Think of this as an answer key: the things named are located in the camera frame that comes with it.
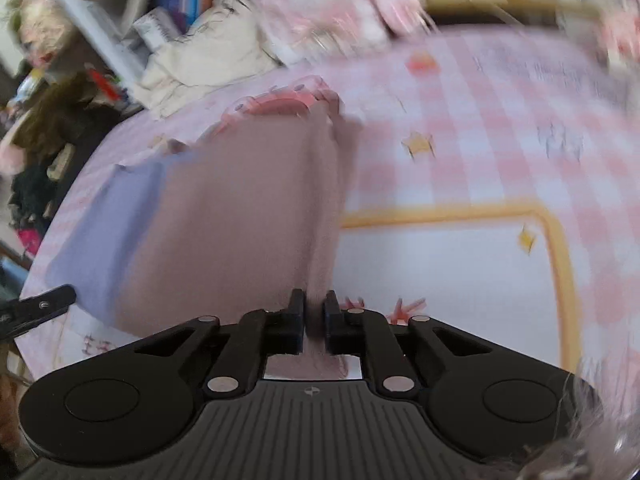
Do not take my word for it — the purple and brown sweater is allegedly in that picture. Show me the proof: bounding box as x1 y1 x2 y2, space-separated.
46 105 361 381

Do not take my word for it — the cream t-shirt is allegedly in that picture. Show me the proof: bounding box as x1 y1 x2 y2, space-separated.
132 0 281 116

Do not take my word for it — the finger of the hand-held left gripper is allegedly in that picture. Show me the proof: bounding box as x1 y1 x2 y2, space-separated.
0 285 77 341

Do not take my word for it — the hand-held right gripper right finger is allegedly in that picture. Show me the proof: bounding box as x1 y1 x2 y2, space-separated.
322 290 493 401

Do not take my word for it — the pink checked printed mat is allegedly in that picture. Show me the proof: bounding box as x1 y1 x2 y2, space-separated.
15 25 631 411

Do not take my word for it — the person's fuzzy right sleeve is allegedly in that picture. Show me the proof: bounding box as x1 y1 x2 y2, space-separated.
515 360 640 480

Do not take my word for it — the white wooden bookshelf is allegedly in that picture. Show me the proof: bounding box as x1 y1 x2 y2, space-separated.
40 0 146 91

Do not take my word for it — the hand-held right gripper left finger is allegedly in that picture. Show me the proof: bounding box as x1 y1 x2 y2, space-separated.
132 288 307 401

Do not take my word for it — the white pink rabbit plush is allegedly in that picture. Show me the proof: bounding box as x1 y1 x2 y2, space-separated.
260 0 431 66

